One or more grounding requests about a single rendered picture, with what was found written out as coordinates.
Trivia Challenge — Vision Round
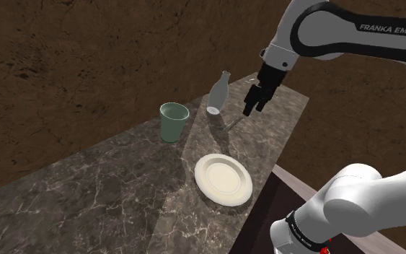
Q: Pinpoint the clear glass bottle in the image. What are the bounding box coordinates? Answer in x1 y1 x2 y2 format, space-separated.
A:
206 70 232 116

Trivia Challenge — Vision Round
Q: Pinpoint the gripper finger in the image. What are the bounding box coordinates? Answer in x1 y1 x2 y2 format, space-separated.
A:
242 84 262 118
255 88 275 113

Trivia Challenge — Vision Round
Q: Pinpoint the white round plate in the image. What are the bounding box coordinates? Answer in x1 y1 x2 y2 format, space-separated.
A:
193 153 254 208

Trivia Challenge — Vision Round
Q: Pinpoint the thin grey metal utensil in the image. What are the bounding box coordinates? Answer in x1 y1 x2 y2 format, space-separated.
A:
222 115 245 133

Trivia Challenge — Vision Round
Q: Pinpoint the green plastic cup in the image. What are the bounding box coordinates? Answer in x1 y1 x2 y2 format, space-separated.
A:
159 102 190 144

